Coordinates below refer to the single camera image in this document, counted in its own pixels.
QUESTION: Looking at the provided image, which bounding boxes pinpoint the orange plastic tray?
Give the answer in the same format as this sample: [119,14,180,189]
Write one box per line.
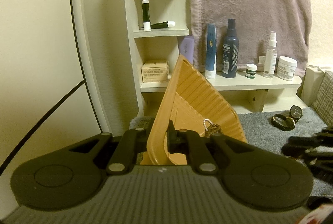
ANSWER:
[141,55,247,165]

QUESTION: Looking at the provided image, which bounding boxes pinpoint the grey plaid pillow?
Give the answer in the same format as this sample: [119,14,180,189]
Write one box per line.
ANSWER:
[312,71,333,126]

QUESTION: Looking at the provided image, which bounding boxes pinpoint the large white cream jar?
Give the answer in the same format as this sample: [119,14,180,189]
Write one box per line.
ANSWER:
[277,56,297,81]

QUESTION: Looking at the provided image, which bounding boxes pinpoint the dark blue spray bottle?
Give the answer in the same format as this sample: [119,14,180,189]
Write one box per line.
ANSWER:
[222,19,239,78]

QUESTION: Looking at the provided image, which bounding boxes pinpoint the lilac cosmetic tube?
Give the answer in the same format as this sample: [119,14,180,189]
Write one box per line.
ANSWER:
[177,35,194,64]

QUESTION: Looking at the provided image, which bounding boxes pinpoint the cream corner shelf unit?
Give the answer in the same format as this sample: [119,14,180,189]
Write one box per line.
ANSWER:
[125,0,307,116]

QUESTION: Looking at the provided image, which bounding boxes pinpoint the small cardboard box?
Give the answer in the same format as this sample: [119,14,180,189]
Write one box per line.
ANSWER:
[141,60,169,82]

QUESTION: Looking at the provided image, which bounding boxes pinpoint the clear spray bottle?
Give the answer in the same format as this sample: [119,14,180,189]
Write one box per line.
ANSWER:
[263,31,277,78]

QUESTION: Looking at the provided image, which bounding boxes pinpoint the lying black white tube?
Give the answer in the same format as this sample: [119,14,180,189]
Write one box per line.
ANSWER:
[151,21,175,29]

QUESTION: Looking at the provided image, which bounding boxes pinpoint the white blue cream tube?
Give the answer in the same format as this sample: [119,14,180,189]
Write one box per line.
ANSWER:
[205,23,217,79]

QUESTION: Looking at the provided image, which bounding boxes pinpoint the mauve hanging towel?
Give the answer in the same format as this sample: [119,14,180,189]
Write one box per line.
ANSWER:
[190,0,312,76]

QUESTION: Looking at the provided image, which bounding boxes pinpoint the small green white jar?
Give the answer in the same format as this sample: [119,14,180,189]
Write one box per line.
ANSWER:
[245,63,257,79]

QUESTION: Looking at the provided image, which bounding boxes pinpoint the brown wooden bead necklace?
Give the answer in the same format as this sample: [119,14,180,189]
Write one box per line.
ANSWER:
[204,123,224,138]

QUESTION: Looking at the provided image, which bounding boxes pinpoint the upright black white tube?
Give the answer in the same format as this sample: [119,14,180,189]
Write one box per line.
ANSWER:
[141,0,151,31]

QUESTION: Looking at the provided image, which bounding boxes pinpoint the white pearl necklace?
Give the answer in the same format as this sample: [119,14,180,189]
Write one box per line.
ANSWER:
[203,118,215,132]

